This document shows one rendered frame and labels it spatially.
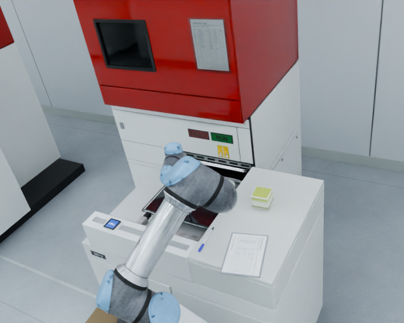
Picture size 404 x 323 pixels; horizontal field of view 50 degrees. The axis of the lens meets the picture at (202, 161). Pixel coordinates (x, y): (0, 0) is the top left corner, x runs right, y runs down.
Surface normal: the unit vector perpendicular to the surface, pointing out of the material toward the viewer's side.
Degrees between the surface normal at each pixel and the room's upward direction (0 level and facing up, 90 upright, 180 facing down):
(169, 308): 51
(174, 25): 90
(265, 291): 90
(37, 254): 0
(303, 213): 0
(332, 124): 90
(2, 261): 0
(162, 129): 90
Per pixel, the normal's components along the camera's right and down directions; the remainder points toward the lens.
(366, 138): -0.48, 0.55
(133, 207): -0.14, -0.82
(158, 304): 0.62, -0.41
